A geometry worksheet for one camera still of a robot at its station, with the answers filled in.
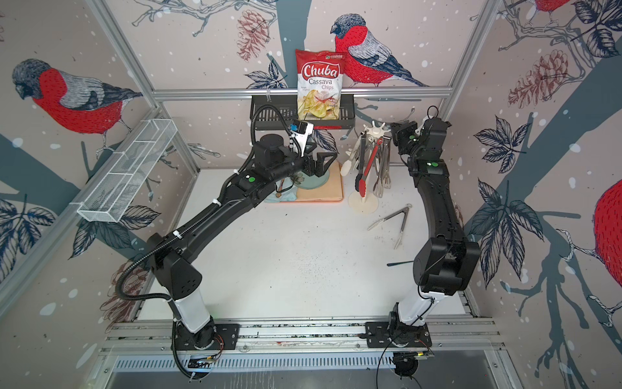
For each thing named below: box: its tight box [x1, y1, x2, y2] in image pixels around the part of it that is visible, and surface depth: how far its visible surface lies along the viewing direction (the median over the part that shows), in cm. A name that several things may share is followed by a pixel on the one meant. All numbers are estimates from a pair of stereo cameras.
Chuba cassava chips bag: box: [294, 49, 347, 121], surface depth 87 cm
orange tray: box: [280, 159, 344, 204], surface depth 111 cm
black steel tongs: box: [354, 130, 367, 193], surface depth 83 cm
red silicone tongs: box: [358, 137, 384, 198], surface depth 84 cm
